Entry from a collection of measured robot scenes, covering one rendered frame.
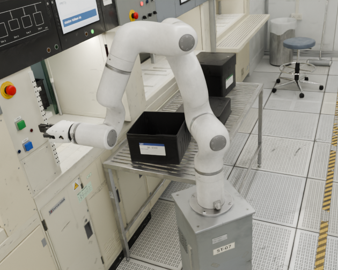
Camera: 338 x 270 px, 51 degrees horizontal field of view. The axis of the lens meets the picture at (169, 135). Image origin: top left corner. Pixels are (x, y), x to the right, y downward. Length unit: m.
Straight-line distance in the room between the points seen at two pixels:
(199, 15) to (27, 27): 2.01
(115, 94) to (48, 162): 0.62
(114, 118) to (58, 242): 0.79
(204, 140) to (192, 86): 0.20
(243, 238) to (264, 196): 1.25
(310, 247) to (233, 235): 1.00
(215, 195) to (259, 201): 1.32
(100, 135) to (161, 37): 0.39
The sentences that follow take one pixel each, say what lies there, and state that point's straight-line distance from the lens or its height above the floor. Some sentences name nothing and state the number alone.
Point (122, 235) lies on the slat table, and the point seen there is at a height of 0.23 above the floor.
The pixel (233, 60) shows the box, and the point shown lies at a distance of 2.66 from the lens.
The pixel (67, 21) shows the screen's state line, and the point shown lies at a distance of 1.75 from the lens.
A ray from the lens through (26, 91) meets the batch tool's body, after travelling 1.57.
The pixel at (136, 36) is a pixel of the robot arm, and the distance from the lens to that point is 1.17.
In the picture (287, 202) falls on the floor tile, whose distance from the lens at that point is 2.82.
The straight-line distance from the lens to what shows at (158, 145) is 1.83.
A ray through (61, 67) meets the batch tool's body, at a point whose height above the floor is 1.18.
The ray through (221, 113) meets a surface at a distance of 2.14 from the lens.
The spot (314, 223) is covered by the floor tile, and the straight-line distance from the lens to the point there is 2.69.
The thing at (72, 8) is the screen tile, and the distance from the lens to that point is 1.78.
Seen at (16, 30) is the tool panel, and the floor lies 1.55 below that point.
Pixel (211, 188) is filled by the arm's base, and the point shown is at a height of 0.88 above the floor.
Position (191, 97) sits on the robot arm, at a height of 1.29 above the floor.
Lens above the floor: 1.79
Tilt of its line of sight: 29 degrees down
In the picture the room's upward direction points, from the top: 7 degrees counter-clockwise
